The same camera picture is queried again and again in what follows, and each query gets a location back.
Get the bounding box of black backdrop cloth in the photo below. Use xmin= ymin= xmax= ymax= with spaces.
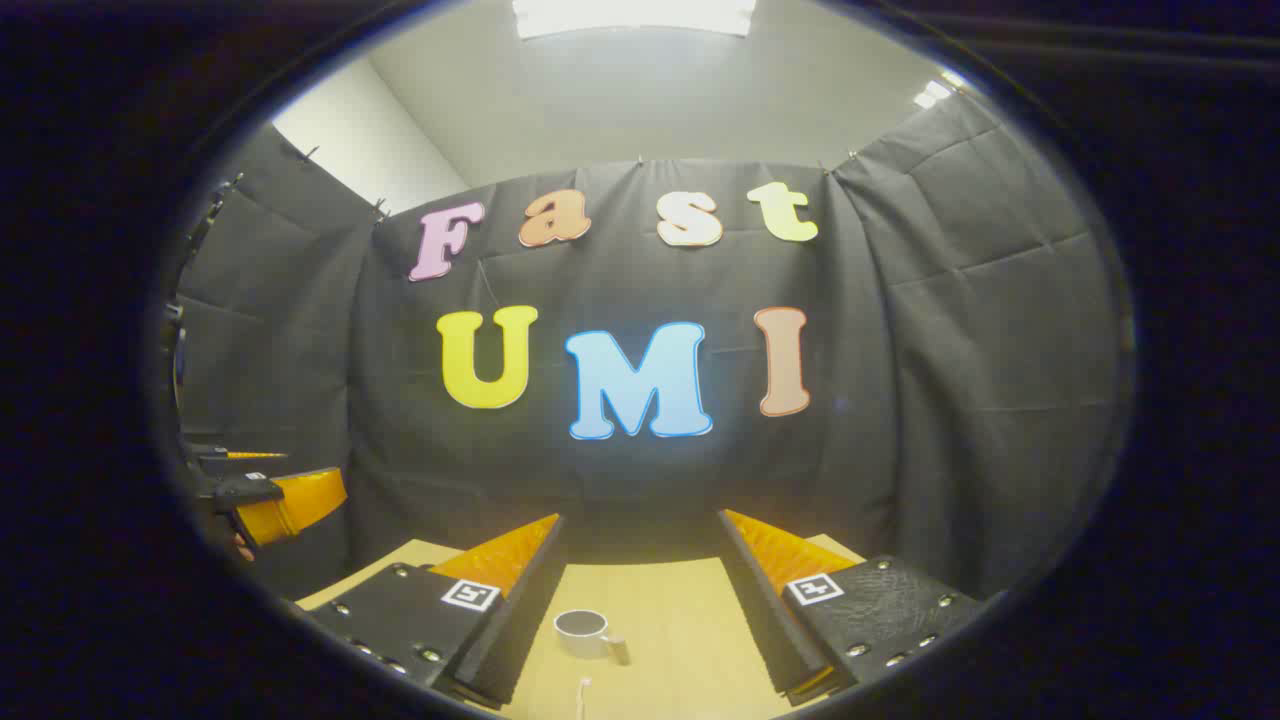
xmin=165 ymin=90 xmax=1126 ymax=601

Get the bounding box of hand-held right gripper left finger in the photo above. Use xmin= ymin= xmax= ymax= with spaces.
xmin=300 ymin=513 xmax=568 ymax=711

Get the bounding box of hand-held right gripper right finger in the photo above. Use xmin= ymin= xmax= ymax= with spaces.
xmin=717 ymin=508 xmax=986 ymax=706

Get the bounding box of small ceiling light panel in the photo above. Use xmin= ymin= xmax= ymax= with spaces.
xmin=912 ymin=70 xmax=971 ymax=109

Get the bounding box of light wooden desktop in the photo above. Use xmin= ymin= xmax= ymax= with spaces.
xmin=295 ymin=535 xmax=866 ymax=720

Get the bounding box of large ceiling light panel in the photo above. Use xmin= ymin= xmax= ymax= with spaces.
xmin=512 ymin=0 xmax=758 ymax=39

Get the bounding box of white cup with wooden handle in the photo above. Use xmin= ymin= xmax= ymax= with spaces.
xmin=553 ymin=608 xmax=631 ymax=667

